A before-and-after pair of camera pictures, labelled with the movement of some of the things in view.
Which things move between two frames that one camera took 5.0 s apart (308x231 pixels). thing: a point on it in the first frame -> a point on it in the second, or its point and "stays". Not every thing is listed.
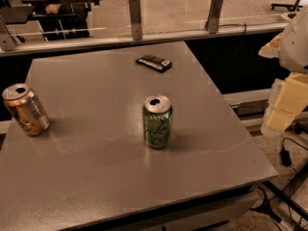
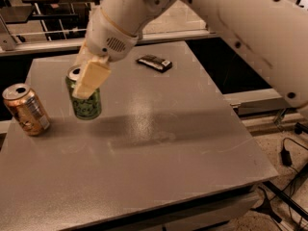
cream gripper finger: [287, 99] -> [93, 75]
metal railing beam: [33, 46] stays
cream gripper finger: [271, 49] -> [83, 56]
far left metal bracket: [7, 41] stays
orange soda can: [22, 102] stays
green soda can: [157, 117] -> [86, 109]
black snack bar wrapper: [155, 63] stays
